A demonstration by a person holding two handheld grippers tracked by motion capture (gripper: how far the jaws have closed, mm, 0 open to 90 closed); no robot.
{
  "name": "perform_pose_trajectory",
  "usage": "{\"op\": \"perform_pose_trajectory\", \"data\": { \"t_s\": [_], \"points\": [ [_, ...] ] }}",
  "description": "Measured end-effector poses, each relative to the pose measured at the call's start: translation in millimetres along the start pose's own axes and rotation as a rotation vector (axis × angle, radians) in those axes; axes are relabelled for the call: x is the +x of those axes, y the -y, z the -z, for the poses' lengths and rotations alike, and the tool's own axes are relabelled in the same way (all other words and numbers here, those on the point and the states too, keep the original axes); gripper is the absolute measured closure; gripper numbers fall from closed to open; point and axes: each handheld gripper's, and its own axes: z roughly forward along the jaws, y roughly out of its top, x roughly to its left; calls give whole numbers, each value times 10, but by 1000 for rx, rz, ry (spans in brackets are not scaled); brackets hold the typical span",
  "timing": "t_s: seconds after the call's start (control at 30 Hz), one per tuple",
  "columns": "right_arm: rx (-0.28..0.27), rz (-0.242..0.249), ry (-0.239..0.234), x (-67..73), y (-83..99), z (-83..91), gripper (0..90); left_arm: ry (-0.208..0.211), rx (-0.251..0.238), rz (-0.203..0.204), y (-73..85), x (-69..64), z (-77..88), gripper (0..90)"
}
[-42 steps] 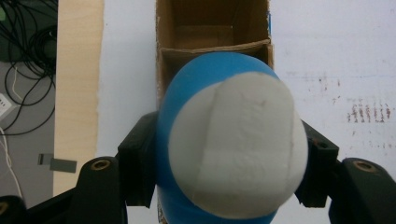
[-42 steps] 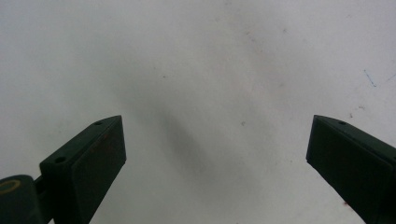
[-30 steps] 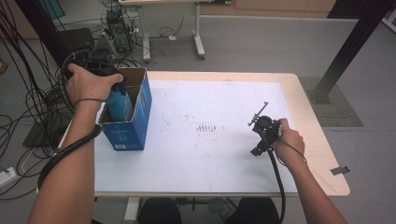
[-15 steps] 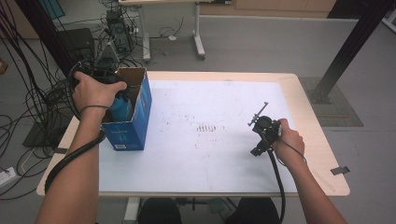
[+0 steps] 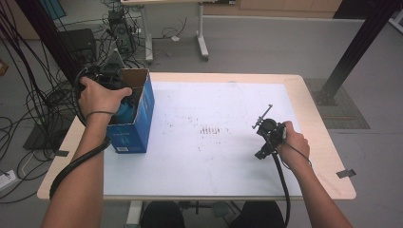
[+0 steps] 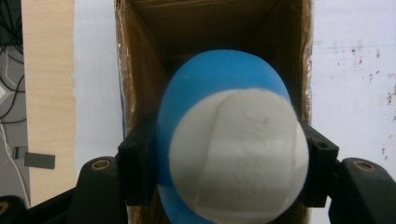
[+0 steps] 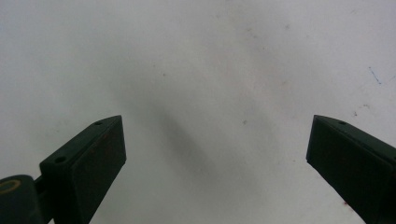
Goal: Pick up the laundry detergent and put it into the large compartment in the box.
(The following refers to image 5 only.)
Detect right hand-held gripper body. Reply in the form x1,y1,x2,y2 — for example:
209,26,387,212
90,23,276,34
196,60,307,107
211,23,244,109
256,118,288,154

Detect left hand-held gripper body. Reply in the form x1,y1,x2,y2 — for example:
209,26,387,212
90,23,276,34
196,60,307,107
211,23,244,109
84,51,128,91

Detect blue cardboard box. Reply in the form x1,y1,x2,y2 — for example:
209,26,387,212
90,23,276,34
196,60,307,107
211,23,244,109
106,67,156,155

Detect person's left hand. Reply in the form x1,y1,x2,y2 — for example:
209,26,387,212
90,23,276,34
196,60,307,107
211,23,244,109
77,76,133,121

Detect person's right hand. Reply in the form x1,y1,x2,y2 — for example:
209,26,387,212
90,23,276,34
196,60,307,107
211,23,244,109
277,121,311,169

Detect black wrist band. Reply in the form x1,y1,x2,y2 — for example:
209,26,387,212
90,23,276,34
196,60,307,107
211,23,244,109
85,109,116,122

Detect black equipment box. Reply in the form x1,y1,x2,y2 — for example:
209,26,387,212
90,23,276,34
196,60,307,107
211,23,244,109
58,28,98,65

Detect black computer tower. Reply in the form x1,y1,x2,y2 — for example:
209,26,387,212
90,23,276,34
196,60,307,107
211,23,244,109
107,9,138,55

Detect light wooden table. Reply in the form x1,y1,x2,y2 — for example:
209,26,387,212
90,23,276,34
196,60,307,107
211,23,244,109
36,71,357,201

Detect white table mat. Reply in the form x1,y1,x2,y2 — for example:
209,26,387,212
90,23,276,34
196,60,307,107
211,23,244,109
103,81,304,198

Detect person's right leg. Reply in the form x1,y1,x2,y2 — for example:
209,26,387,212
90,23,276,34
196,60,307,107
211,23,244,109
229,200,287,228

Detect person's leg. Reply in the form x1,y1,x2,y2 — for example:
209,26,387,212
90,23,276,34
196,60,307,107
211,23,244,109
140,200,186,228
229,200,287,228

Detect dark green floor mat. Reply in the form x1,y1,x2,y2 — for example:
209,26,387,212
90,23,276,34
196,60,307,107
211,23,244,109
303,78,371,130

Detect black floor mat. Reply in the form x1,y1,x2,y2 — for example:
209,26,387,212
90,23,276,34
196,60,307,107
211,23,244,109
23,119,78,152

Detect white desk on wheels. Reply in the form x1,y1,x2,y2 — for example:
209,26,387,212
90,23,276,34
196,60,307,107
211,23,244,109
121,0,238,63

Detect person's left leg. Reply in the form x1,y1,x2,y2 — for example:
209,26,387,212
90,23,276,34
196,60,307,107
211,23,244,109
140,200,186,228

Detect white power strip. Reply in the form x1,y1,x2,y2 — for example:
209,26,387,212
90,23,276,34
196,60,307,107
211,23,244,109
0,169,18,192

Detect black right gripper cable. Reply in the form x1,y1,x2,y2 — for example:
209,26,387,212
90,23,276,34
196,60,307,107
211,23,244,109
271,151,292,228

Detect dark metal stand post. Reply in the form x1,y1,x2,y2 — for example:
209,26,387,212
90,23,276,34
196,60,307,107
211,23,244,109
13,0,84,84

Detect tangle of black cables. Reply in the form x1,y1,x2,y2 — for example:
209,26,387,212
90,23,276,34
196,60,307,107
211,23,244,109
0,0,150,205

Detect black corrugated left gripper cable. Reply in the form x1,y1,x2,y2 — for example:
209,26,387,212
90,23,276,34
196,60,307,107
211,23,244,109
48,66,111,201

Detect black metal frame post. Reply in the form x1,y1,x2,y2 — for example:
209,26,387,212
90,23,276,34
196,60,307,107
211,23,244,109
312,0,403,107

